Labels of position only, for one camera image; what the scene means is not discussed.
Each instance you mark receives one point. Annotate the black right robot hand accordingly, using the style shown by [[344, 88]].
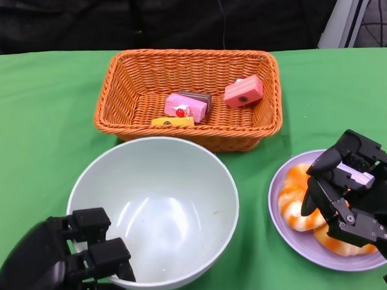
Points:
[[381, 203]]

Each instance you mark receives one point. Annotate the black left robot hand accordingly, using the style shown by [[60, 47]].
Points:
[[34, 270]]

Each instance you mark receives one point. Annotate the orange striped bread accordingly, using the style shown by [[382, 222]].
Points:
[[341, 246], [290, 198]]

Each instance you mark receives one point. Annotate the grey-green bowl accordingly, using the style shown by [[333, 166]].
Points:
[[170, 201]]

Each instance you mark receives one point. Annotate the lavender plate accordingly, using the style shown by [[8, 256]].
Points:
[[282, 231]]

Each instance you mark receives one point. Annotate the salmon pink cake slice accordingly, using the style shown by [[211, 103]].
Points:
[[242, 92]]

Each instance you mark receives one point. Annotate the yellow cake slice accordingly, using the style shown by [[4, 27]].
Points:
[[173, 121]]

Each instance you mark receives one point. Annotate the orange wicker basket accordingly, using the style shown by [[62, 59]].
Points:
[[129, 90]]

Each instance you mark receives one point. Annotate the chocolate and pink layered cake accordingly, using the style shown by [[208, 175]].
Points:
[[191, 106]]

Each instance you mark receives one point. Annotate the green tablecloth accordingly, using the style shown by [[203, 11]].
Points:
[[48, 94]]

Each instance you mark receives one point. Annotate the black backdrop cloth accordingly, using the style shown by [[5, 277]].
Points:
[[76, 21]]

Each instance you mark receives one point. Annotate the aluminium frame post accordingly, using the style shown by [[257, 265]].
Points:
[[341, 17]]

